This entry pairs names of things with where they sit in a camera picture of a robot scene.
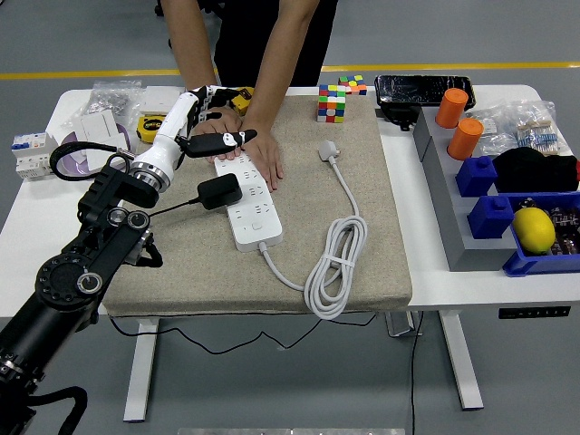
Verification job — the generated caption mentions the white power strip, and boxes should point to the white power strip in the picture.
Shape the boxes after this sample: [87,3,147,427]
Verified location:
[214,152,285,253]

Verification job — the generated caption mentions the clear bag of small parts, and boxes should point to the clear bag of small parts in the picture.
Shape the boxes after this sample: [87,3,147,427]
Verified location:
[469,106,520,158]

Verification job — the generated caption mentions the grey stepped block base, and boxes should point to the grey stepped block base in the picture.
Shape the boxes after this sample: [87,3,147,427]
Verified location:
[411,107,520,273]

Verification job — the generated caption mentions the large colourful puzzle cube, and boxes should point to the large colourful puzzle cube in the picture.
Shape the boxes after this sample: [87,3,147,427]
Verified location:
[316,83,348,123]

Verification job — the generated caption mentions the blue plastic bin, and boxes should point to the blue plastic bin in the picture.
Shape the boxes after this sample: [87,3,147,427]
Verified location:
[496,189,580,277]

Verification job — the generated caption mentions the clear bag of screws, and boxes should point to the clear bag of screws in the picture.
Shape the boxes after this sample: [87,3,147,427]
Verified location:
[58,79,144,128]

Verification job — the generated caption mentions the white power strip cable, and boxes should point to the white power strip cable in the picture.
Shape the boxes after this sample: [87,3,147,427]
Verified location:
[260,139,369,321]

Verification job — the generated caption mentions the black table control panel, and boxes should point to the black table control panel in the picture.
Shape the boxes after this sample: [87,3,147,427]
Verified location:
[498,305,572,320]

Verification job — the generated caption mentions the flat white wall switch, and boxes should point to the flat white wall switch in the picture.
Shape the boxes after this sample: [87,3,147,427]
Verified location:
[138,84,183,115]

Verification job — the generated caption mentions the grey metal box under table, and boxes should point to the grey metal box under table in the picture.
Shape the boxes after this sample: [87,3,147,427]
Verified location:
[384,311,423,338]

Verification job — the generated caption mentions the blue square block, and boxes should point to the blue square block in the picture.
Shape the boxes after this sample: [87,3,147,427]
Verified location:
[455,155,499,198]
[466,194,516,241]

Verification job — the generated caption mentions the orange cylinder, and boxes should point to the orange cylinder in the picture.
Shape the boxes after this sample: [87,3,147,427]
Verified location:
[447,118,485,161]
[435,88,470,130]

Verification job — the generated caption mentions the white wall socket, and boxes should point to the white wall socket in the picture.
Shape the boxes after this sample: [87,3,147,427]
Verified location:
[83,145,124,172]

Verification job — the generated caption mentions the black power adapter plug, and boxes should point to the black power adapter plug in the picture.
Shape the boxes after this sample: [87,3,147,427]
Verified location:
[198,173,245,210]

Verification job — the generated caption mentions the yellow tape measure black label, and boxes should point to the yellow tape measure black label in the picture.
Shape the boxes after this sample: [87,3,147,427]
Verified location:
[136,115,167,144]

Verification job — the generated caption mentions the person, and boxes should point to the person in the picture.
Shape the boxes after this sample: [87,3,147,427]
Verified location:
[212,0,339,87]

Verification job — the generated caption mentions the person's right hand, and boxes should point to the person's right hand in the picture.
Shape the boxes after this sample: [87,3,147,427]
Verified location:
[193,107,245,162]

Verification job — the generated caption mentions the black plastic holder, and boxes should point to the black plastic holder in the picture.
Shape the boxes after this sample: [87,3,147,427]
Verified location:
[378,102,422,132]

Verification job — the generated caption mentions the white table leg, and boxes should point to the white table leg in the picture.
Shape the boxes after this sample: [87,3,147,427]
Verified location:
[439,311,485,411]
[122,316,160,423]

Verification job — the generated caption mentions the purple bowl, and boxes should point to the purple bowl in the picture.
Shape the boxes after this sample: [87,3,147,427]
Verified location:
[60,121,137,177]

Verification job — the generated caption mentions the clear bag of resistors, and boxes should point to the clear bag of resistors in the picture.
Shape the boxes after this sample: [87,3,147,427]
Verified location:
[511,99,573,158]

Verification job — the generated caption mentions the dark brown packaged parts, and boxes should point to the dark brown packaged parts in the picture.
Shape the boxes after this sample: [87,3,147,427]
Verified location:
[546,206,580,257]

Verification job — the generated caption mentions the black hanging power cable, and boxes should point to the black hanging power cable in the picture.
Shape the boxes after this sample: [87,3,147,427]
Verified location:
[409,311,425,435]

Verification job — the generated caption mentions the thin black adapter cord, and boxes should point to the thin black adapter cord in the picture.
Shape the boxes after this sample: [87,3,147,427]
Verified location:
[107,195,378,358]

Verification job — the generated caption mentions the black cloth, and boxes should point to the black cloth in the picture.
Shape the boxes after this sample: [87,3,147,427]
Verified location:
[491,147,580,194]

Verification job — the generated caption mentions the person's left hand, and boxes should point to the person's left hand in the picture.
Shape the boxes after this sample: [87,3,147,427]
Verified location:
[238,119,285,194]

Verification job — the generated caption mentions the small colourful puzzle cube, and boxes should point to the small colourful puzzle cube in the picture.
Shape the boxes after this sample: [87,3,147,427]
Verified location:
[338,74,369,97]

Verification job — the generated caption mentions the grey-brown fabric mat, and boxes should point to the grey-brown fabric mat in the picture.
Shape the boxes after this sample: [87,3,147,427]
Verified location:
[101,94,413,318]

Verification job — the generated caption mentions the white circuit breaker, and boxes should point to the white circuit breaker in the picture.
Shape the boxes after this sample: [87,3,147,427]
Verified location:
[11,130,62,181]

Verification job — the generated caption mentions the black wrapped plastic tray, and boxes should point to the black wrapped plastic tray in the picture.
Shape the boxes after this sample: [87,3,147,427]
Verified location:
[374,74,477,110]

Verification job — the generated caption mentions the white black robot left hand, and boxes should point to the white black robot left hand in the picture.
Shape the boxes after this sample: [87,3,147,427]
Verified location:
[133,84,258,182]

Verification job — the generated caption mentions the yellow lemon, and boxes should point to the yellow lemon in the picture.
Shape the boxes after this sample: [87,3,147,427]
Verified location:
[511,207,557,256]

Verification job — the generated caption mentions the white wall switch with box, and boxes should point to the white wall switch with box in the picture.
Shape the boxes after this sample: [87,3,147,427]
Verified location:
[77,111,122,147]

